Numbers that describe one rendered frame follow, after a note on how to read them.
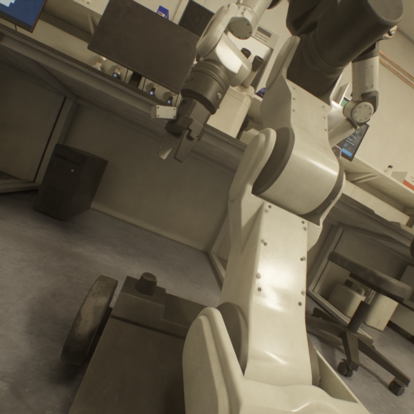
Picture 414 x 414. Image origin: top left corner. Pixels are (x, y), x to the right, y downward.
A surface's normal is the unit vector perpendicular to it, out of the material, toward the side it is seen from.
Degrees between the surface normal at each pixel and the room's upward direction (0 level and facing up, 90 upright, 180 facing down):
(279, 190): 134
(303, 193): 124
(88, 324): 61
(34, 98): 90
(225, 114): 91
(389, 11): 76
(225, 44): 88
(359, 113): 119
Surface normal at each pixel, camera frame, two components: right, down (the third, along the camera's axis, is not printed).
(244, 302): -0.90, -0.39
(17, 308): 0.41, -0.91
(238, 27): -0.47, 0.88
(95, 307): 0.43, -0.55
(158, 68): 0.18, 0.10
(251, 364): 0.33, -0.33
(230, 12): 0.48, 0.26
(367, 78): -0.21, 0.51
